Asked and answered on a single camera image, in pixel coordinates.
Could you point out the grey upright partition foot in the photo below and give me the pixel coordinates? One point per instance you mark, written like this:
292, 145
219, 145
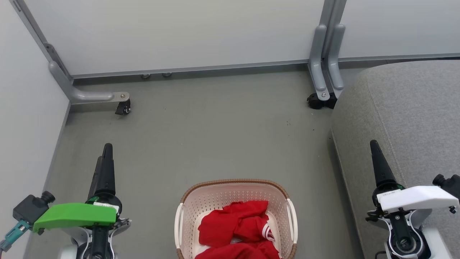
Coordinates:
336, 61
318, 64

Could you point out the cream perforated laundry basket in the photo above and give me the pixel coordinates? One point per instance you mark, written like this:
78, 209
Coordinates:
212, 201

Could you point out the black caster wheel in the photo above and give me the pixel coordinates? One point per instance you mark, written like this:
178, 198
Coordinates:
331, 100
124, 107
315, 101

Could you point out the grey fabric sofa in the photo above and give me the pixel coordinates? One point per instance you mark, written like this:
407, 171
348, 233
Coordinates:
413, 115

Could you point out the long grey partition foot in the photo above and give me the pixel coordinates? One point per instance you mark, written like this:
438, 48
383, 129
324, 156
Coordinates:
86, 95

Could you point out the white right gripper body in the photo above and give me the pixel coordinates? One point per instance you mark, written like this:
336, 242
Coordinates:
417, 198

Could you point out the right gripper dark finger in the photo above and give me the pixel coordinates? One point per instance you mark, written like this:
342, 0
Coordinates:
381, 169

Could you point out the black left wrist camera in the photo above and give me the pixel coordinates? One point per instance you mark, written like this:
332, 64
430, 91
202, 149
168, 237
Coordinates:
30, 208

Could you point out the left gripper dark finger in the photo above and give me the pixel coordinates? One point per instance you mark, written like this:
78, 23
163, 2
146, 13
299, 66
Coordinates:
107, 172
94, 183

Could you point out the red garment with white stripes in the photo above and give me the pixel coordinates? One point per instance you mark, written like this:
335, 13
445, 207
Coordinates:
266, 233

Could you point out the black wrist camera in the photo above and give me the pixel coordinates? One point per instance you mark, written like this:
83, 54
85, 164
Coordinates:
449, 183
30, 208

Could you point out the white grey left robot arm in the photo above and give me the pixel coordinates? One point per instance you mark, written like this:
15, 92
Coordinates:
97, 242

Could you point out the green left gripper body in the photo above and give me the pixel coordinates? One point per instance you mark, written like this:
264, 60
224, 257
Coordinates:
75, 216

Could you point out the red shorts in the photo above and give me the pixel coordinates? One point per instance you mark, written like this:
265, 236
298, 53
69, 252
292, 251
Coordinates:
230, 223

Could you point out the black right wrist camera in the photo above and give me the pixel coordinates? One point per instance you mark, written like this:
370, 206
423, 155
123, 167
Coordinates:
449, 183

